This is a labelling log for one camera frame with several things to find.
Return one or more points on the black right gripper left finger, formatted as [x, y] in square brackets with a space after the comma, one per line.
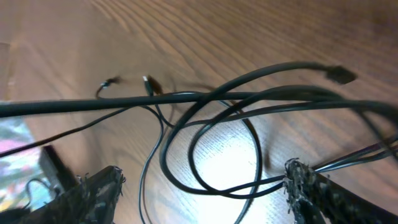
[93, 200]

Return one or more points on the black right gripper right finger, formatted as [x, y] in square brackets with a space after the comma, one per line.
[313, 198]

